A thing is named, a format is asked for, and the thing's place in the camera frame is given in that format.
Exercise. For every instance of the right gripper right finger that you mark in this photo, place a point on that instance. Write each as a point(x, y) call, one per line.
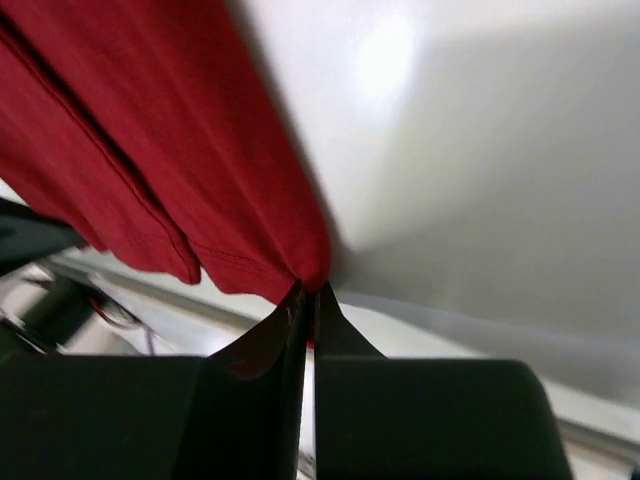
point(383, 418)

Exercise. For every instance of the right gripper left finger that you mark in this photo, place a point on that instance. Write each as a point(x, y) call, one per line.
point(232, 415)

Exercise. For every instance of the red t-shirt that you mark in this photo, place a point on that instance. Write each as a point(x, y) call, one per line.
point(146, 127)

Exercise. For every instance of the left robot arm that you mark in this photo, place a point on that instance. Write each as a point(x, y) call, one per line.
point(50, 310)

